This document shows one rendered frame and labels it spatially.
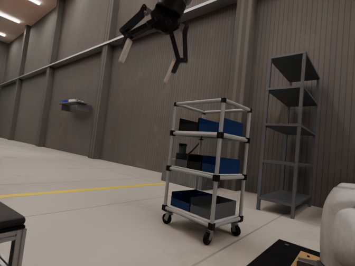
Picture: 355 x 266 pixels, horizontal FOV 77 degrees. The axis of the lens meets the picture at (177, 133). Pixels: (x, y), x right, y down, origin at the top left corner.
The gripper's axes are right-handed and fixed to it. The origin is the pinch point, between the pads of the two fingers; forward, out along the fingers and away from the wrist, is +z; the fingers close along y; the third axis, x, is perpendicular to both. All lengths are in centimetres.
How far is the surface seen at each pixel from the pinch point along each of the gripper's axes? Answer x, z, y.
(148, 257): -50, 90, -30
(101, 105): -612, 124, 237
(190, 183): -285, 120, -67
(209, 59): -423, -95, -9
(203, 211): -88, 69, -55
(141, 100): -529, 51, 113
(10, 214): -4, 62, 24
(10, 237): 0, 66, 19
